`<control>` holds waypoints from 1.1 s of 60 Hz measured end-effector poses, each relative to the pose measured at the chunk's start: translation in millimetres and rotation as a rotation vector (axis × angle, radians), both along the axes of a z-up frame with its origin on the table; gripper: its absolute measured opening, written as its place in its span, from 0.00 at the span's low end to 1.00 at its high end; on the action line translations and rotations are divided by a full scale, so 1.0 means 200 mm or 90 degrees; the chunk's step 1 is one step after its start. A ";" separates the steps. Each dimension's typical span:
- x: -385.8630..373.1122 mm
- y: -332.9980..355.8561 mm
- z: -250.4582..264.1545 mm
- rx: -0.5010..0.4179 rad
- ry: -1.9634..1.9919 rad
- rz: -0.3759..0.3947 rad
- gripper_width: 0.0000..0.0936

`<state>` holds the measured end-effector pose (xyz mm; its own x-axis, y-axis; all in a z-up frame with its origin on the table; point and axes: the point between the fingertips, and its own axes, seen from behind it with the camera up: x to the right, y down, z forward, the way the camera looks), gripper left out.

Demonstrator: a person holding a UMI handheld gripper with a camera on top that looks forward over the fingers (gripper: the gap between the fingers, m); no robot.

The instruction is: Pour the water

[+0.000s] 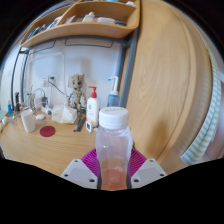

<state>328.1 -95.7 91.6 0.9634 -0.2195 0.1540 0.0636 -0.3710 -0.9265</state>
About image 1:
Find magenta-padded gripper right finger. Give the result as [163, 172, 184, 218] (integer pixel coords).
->
[126, 147, 168, 190]

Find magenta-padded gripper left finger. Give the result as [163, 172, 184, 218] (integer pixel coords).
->
[60, 148, 102, 190]

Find clear plastic bottle white cap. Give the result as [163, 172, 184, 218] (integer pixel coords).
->
[95, 106, 134, 192]

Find small white digital thermometer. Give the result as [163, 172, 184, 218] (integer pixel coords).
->
[85, 120, 95, 133]

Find black pens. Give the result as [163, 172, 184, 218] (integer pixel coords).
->
[73, 114, 87, 133]

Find flat round red coaster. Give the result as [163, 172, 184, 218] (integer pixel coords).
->
[39, 125, 57, 138]

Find white tissue pack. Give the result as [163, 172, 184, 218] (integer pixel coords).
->
[51, 104, 78, 125]

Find white lotion bottle red pump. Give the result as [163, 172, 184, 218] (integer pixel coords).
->
[85, 85, 101, 128]

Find white cup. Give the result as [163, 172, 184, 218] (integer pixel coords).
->
[20, 109, 37, 134]

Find green white striped towel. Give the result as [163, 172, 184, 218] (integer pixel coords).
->
[181, 43, 223, 164]

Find tree creature figurine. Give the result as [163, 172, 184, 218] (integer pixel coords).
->
[66, 73, 88, 113]

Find blue tube white cap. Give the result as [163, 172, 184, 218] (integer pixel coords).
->
[7, 99, 14, 118]

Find black electric shaver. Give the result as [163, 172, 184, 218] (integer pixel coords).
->
[14, 92, 21, 113]

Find white desk lamp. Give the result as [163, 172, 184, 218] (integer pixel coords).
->
[26, 51, 68, 101]

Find wooden shelf unit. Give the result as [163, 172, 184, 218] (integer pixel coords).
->
[19, 0, 141, 49]

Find white wall socket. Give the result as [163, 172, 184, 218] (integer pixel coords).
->
[47, 74, 58, 87]

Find grey metal desk frame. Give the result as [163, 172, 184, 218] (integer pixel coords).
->
[9, 31, 140, 108]

